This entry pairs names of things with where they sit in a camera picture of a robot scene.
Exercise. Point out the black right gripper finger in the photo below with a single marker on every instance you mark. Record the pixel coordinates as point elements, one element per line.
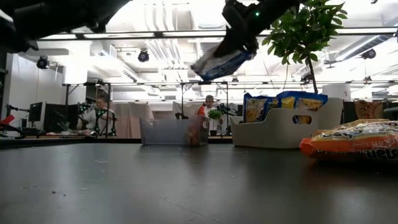
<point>233,46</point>

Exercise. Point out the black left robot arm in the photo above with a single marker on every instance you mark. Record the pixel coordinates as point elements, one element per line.
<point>46,18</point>

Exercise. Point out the person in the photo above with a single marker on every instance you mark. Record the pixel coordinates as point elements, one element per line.
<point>210,102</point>
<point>90,118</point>

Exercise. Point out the green leafy plant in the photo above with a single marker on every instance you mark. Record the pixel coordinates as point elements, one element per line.
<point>308,31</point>

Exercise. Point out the small green background plant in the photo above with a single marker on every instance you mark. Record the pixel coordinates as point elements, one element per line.
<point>214,114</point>

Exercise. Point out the black ceiling spotlight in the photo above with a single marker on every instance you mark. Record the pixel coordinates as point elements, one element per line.
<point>42,63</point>
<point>369,53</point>
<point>143,56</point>

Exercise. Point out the white plastic bin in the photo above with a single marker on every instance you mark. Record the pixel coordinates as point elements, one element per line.
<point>273,133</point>

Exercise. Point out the dark grey translucent bin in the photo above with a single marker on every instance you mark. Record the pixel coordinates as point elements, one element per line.
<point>164,132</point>

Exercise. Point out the white plant pot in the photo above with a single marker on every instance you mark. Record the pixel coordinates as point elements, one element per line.
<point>337,91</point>

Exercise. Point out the beige cloth divider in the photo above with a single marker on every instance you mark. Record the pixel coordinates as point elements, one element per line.
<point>133,118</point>

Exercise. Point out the background robot arms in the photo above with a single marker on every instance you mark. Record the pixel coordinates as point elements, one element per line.
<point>99,113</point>

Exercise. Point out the orange patterned tapestry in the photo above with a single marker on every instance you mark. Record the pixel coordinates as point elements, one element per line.
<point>370,109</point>

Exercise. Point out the black background monitor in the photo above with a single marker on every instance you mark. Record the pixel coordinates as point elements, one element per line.
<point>37,112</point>

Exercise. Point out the black table mat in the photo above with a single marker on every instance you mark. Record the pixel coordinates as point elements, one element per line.
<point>93,199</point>

